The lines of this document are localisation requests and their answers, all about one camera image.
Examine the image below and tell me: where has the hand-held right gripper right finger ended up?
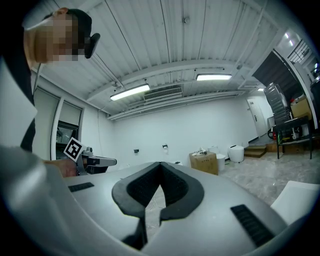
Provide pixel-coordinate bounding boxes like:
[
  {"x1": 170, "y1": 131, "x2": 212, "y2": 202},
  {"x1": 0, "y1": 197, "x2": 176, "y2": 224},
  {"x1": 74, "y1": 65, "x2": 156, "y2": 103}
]
[{"x1": 142, "y1": 161, "x2": 288, "y2": 251}]

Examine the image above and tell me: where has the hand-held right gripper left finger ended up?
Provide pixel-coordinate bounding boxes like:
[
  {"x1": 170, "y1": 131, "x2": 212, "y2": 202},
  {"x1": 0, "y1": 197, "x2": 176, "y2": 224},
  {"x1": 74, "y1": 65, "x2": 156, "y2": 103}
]
[{"x1": 63, "y1": 161, "x2": 161, "y2": 251}]

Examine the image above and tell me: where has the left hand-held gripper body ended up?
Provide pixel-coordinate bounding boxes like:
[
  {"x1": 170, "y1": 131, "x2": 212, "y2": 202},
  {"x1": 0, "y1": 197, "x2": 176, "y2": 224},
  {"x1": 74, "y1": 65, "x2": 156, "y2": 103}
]
[{"x1": 63, "y1": 136, "x2": 95, "y2": 177}]

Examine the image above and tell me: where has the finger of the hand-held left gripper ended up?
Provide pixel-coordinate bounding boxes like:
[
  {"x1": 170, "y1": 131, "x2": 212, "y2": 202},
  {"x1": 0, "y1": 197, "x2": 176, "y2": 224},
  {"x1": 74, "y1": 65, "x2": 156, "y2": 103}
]
[{"x1": 87, "y1": 156, "x2": 118, "y2": 167}]

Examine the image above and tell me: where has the white bathtub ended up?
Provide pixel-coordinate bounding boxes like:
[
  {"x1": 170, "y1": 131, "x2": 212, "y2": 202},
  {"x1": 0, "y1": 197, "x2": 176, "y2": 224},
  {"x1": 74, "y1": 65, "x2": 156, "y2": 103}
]
[{"x1": 270, "y1": 180, "x2": 320, "y2": 226}]

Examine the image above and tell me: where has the person's left forearm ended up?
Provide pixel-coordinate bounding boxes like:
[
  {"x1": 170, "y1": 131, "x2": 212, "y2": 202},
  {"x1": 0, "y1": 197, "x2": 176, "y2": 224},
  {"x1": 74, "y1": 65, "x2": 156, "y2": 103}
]
[{"x1": 43, "y1": 158, "x2": 79, "y2": 179}]

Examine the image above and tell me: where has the black framed window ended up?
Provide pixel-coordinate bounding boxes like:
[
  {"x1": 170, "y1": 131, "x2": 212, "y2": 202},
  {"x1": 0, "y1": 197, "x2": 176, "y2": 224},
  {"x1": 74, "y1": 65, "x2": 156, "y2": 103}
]
[{"x1": 56, "y1": 121, "x2": 80, "y2": 161}]

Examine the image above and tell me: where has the tall brown cardboard box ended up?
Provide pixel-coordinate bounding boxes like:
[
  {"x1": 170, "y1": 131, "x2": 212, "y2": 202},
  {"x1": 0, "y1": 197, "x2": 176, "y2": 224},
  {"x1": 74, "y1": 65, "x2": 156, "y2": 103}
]
[{"x1": 189, "y1": 151, "x2": 219, "y2": 176}]

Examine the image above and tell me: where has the slim white toilet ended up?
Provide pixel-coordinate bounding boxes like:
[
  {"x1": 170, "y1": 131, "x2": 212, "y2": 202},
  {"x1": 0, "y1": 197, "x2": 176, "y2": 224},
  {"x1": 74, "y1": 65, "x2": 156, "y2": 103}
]
[{"x1": 215, "y1": 153, "x2": 227, "y2": 172}]

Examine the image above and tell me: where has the long ceiling light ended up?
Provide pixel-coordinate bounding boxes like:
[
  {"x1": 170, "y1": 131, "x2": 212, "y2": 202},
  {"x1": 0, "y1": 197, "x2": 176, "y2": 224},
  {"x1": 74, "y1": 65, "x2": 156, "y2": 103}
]
[
  {"x1": 109, "y1": 83, "x2": 151, "y2": 102},
  {"x1": 196, "y1": 73, "x2": 233, "y2": 82}
]

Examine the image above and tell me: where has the brown wooden step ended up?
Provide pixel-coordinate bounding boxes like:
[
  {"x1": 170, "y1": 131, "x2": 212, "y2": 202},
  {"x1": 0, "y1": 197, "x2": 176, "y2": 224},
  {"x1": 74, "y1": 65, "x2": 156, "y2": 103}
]
[{"x1": 243, "y1": 145, "x2": 267, "y2": 159}]

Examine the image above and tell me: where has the ceiling air vent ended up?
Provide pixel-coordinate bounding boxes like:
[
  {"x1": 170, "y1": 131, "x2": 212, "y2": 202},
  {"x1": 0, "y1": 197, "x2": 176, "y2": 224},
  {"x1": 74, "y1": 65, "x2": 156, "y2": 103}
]
[{"x1": 143, "y1": 86, "x2": 184, "y2": 102}]

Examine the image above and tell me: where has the person's head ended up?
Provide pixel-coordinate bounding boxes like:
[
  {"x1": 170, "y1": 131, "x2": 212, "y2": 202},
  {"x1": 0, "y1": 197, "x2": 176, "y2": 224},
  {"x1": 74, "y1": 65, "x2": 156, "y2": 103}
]
[{"x1": 23, "y1": 7, "x2": 93, "y2": 63}]

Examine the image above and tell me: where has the white door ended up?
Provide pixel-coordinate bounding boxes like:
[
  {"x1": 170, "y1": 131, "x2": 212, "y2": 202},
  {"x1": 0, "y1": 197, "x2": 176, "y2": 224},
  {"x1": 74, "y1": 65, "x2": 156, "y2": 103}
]
[{"x1": 246, "y1": 98, "x2": 264, "y2": 141}]

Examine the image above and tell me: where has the black metal rack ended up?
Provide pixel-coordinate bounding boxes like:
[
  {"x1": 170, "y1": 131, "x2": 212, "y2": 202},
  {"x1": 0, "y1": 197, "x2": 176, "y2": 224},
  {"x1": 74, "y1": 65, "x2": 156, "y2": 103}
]
[{"x1": 272, "y1": 116, "x2": 314, "y2": 160}]

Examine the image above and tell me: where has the dark metal panel stack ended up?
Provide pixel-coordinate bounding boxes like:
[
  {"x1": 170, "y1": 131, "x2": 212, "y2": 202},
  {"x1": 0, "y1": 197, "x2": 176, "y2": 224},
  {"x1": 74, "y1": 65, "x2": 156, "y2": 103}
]
[{"x1": 263, "y1": 83, "x2": 291, "y2": 125}]

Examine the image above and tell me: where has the cardboard box on rack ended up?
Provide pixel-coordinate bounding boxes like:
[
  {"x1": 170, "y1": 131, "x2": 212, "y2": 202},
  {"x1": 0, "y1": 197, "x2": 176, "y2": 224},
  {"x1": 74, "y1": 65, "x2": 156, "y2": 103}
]
[{"x1": 289, "y1": 98, "x2": 312, "y2": 120}]

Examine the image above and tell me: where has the black head camera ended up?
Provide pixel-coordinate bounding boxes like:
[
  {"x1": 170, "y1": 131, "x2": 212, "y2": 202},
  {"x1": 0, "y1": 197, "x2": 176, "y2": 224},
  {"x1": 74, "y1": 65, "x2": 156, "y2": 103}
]
[{"x1": 84, "y1": 32, "x2": 102, "y2": 60}]

